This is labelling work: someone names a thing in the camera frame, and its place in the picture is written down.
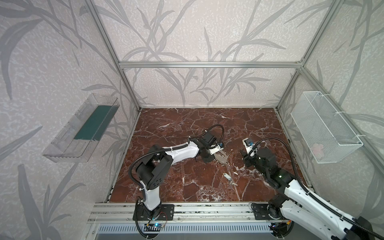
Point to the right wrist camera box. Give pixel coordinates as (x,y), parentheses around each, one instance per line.
(248,145)

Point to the aluminium frame profiles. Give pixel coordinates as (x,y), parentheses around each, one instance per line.
(299,66)

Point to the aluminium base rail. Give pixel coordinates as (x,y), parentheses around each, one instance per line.
(184,212)

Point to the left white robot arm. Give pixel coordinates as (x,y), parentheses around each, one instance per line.
(154,166)

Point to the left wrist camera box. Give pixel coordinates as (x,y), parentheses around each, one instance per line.
(217,148)

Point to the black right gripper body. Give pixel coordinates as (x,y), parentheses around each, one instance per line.
(250,156)

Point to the key with light tag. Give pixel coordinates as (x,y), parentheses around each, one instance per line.
(227,176)

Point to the white wire mesh basket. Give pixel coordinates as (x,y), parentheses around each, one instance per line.
(328,135)

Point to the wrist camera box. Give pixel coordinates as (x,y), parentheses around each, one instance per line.
(248,145)
(217,148)

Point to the clear plastic wall bin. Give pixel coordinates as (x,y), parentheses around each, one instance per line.
(79,138)

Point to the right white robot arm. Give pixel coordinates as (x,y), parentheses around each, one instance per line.
(297,203)

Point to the white slotted cable duct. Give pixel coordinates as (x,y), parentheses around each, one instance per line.
(188,228)

